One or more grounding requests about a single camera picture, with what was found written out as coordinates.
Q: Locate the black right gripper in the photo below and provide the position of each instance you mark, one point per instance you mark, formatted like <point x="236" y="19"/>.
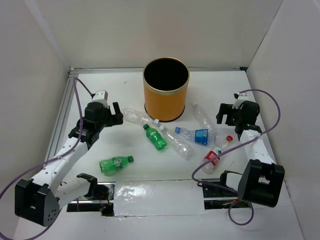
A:
<point x="226" y="109"/>

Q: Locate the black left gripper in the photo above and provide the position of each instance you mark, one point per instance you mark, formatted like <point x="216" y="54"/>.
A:
<point x="115" y="119"/>

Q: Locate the clear bottle blue label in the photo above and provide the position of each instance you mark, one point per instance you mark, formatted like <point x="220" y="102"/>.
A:
<point x="204" y="137"/>

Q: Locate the green bottle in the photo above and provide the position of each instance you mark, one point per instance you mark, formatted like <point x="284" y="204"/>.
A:
<point x="115" y="164"/>
<point x="155" y="137"/>

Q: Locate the clear crushed bottle white cap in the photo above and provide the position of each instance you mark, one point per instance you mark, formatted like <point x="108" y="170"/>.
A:
<point x="177" y="143"/>

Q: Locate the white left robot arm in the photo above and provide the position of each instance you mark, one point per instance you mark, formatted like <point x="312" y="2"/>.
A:
<point x="40" y="198"/>

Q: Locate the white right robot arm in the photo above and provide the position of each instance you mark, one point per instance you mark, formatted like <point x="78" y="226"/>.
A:
<point x="261" y="182"/>

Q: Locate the orange cylindrical bin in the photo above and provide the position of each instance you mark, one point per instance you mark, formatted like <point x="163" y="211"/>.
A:
<point x="165" y="84"/>

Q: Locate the clear bottle red label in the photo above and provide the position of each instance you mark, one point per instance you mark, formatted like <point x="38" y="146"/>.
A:
<point x="221" y="146"/>

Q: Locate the white taped front panel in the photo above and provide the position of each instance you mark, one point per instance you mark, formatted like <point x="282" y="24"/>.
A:
<point x="158" y="198"/>

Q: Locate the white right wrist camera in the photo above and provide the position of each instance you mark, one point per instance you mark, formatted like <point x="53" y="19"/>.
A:
<point x="240" y="97"/>

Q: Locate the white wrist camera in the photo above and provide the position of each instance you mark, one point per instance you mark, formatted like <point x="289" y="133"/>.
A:
<point x="101" y="96"/>
<point x="240" y="97"/>

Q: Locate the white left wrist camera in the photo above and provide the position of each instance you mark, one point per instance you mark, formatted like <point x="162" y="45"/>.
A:
<point x="101" y="96"/>

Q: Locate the aluminium frame rail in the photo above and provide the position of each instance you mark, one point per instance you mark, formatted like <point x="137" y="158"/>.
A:
<point x="209" y="87"/>

